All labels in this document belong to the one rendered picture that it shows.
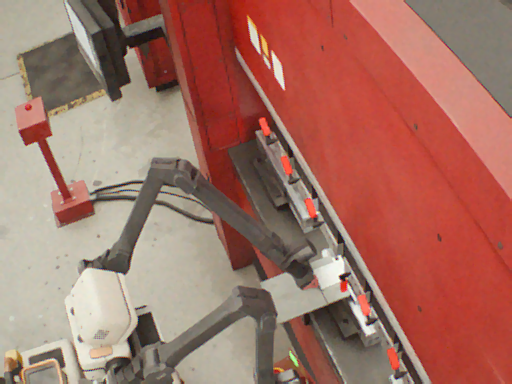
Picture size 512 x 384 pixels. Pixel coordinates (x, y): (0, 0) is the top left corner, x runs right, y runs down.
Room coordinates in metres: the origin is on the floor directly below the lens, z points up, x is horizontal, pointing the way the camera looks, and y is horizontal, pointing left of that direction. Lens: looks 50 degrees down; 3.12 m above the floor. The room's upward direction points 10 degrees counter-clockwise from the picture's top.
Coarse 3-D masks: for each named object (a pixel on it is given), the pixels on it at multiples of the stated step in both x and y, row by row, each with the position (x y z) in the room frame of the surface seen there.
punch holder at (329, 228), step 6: (318, 198) 1.44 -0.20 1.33; (318, 204) 1.44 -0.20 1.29; (324, 210) 1.40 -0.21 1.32; (318, 216) 1.44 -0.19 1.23; (324, 216) 1.40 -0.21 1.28; (330, 216) 1.35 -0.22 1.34; (330, 222) 1.35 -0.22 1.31; (324, 228) 1.40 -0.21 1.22; (330, 228) 1.35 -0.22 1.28; (336, 228) 1.31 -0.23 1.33; (324, 234) 1.40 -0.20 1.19; (330, 234) 1.35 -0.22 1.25; (336, 234) 1.31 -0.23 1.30; (330, 240) 1.35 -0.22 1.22; (342, 240) 1.30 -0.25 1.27; (336, 246) 1.30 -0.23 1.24; (342, 246) 1.30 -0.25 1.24; (336, 252) 1.31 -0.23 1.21; (342, 252) 1.30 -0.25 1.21
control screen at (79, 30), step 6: (66, 6) 2.56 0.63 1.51; (72, 12) 2.45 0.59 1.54; (72, 18) 2.50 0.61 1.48; (72, 24) 2.56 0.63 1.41; (78, 24) 2.39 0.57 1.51; (78, 30) 2.44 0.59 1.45; (84, 30) 2.29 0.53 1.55; (84, 36) 2.34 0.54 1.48; (84, 42) 2.39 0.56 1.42; (84, 48) 2.44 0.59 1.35; (90, 48) 2.29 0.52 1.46; (90, 54) 2.33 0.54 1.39; (96, 66) 2.29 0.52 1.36
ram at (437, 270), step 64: (256, 0) 1.81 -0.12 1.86; (256, 64) 1.92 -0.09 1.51; (320, 64) 1.35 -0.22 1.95; (320, 128) 1.39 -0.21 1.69; (384, 128) 1.03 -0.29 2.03; (384, 192) 1.02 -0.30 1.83; (448, 192) 0.77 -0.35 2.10; (384, 256) 1.00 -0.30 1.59; (448, 256) 0.74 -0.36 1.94; (448, 320) 0.70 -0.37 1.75
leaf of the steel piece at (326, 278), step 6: (330, 264) 1.40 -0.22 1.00; (336, 264) 1.40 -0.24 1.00; (318, 270) 1.39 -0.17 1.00; (324, 270) 1.38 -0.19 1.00; (330, 270) 1.38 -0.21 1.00; (336, 270) 1.37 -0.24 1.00; (342, 270) 1.37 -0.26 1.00; (318, 276) 1.36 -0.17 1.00; (324, 276) 1.36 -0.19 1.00; (330, 276) 1.35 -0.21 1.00; (336, 276) 1.35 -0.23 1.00; (318, 282) 1.33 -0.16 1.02; (324, 282) 1.33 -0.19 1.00; (330, 282) 1.33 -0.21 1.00; (336, 282) 1.32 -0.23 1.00
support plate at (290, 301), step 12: (312, 264) 1.42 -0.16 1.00; (324, 264) 1.41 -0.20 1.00; (276, 276) 1.40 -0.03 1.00; (288, 276) 1.39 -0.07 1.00; (264, 288) 1.36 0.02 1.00; (276, 288) 1.35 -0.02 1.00; (288, 288) 1.34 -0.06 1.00; (312, 288) 1.32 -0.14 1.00; (324, 288) 1.31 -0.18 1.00; (336, 288) 1.30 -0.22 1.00; (276, 300) 1.30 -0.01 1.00; (288, 300) 1.29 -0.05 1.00; (300, 300) 1.28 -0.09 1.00; (312, 300) 1.27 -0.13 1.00; (324, 300) 1.26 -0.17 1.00; (336, 300) 1.26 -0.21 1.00; (288, 312) 1.24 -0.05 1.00; (300, 312) 1.23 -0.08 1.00
